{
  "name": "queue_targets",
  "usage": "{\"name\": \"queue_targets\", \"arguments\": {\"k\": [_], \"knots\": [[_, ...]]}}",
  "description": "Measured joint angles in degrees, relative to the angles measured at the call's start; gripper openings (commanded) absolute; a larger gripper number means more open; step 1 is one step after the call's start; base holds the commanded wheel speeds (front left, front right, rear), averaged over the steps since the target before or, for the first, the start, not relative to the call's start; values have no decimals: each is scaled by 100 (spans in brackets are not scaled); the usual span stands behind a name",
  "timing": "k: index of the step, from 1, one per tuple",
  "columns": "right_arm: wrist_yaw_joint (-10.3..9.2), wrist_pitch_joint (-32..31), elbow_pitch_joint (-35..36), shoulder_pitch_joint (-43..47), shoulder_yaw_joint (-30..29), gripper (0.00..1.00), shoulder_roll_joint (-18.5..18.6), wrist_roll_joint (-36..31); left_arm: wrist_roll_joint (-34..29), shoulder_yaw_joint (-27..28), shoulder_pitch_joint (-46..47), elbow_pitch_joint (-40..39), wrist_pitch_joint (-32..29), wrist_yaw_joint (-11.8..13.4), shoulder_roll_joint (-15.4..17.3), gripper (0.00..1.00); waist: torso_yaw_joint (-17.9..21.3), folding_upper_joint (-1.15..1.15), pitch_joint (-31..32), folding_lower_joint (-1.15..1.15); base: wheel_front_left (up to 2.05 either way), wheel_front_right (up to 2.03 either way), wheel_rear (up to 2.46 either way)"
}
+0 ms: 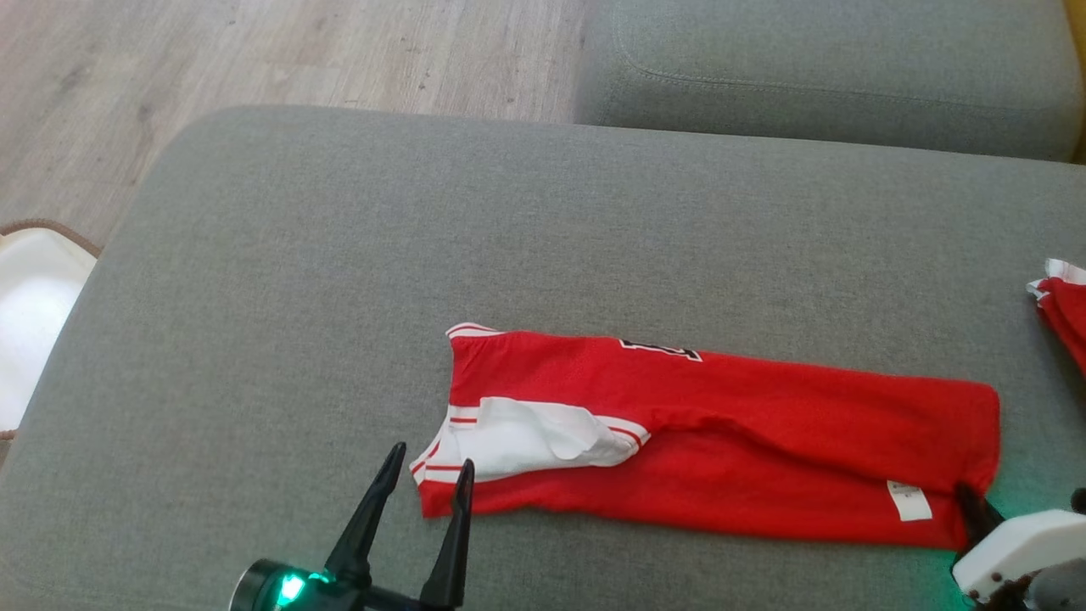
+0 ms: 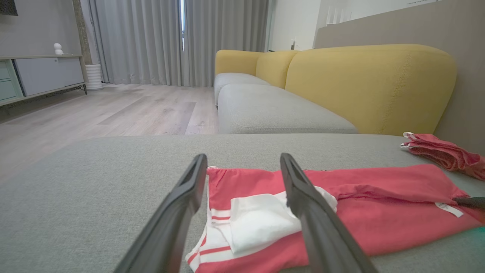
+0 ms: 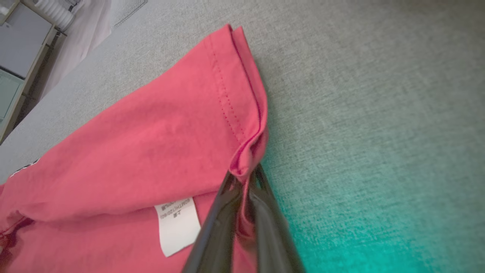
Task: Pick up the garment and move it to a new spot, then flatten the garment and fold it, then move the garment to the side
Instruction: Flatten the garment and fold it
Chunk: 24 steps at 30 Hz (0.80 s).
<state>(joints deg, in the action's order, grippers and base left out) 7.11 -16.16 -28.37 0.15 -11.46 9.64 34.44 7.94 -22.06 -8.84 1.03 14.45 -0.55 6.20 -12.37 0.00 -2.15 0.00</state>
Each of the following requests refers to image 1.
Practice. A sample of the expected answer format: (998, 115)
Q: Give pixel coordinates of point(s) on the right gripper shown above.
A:
(1018, 547)

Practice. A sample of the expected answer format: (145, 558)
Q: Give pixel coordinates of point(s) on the large grey sofa seat cushion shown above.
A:
(509, 212)

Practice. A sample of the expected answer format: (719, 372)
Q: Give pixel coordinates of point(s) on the white laundry basket brown rim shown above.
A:
(30, 322)

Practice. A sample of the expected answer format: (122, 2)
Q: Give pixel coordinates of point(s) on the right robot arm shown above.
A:
(1060, 587)

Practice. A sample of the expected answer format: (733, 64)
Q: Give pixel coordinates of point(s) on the small grey sofa cushion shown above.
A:
(831, 76)

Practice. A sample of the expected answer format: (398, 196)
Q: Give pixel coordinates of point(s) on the red jersey with white stripes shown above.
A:
(764, 424)

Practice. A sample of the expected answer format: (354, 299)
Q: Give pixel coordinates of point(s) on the red shorts with white panels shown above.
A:
(1067, 314)

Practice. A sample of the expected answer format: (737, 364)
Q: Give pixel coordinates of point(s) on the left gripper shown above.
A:
(288, 587)

